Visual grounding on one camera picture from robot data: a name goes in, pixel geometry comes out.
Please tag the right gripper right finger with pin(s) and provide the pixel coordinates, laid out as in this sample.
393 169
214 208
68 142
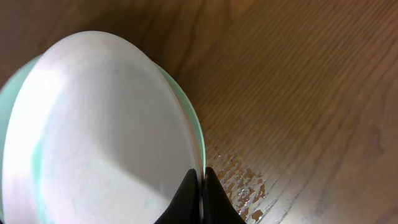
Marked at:
217 208

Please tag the white plate green stain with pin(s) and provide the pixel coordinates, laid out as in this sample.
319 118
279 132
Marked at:
96 135

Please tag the pale green plate front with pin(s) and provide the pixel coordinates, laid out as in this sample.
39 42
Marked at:
11 89

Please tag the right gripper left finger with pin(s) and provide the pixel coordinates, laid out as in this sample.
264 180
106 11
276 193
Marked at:
185 205

